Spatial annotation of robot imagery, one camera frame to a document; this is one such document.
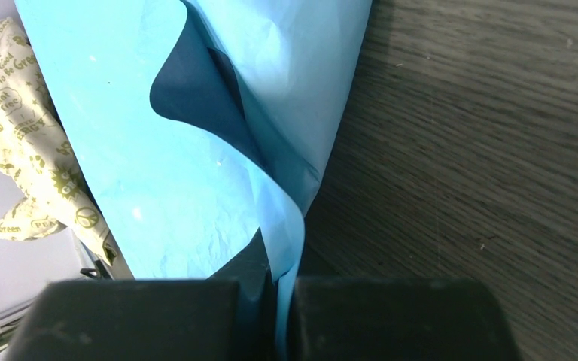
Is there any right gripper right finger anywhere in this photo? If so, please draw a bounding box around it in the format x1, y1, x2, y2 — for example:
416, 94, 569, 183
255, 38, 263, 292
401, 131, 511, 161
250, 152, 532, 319
287, 277, 521, 360

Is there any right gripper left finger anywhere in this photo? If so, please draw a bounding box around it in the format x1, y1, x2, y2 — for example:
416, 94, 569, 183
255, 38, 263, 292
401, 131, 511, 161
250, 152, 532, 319
5, 234, 275, 360

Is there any blue wrapping paper sheet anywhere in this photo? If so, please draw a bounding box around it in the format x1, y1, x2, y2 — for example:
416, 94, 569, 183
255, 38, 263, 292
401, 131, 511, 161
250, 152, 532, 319
16, 1, 371, 360

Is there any cream patterned cloth bag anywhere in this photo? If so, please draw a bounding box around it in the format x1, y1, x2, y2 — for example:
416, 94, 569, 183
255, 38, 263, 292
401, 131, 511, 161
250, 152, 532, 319
0, 17, 117, 265

